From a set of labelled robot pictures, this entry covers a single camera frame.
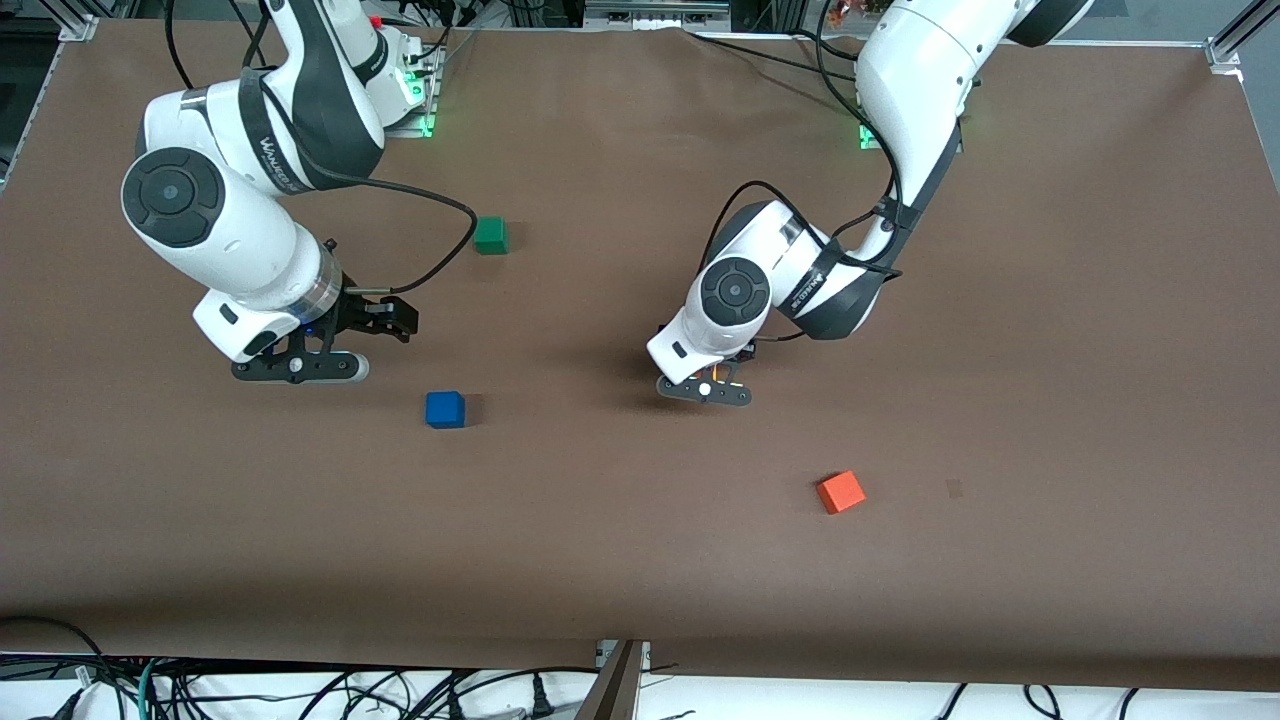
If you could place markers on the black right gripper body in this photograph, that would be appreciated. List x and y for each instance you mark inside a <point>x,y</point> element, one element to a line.
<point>358,312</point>

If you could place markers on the blue cube block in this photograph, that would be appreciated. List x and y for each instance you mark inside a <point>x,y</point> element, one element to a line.
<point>445,410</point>

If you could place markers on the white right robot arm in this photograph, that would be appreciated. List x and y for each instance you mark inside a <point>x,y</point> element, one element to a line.
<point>230,230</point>

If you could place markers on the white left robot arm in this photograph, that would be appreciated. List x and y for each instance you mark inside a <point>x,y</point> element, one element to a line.
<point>920,70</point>

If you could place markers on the green cube block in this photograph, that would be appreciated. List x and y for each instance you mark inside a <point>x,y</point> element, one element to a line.
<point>490,235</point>

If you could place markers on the orange cube block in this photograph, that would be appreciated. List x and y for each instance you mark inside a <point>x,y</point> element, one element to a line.
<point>841,492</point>

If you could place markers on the brown table cover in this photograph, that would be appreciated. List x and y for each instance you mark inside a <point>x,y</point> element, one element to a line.
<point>600,560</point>

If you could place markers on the grey power strip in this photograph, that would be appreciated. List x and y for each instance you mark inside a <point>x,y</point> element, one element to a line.
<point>650,10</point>

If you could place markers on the black power plug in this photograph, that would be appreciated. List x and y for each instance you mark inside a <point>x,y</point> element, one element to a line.
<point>541,700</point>

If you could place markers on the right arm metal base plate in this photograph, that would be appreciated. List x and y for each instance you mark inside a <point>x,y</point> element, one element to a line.
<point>420,115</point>

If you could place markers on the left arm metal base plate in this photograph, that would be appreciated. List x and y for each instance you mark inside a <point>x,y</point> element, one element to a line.
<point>866,146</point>

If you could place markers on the metal and wood bracket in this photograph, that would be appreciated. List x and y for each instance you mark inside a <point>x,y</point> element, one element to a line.
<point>615,690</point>

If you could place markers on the aluminium corner bracket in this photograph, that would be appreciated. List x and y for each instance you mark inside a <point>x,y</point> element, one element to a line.
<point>80,28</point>

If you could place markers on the aluminium frame corner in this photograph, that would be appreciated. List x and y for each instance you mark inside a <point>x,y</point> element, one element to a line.
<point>1222,52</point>

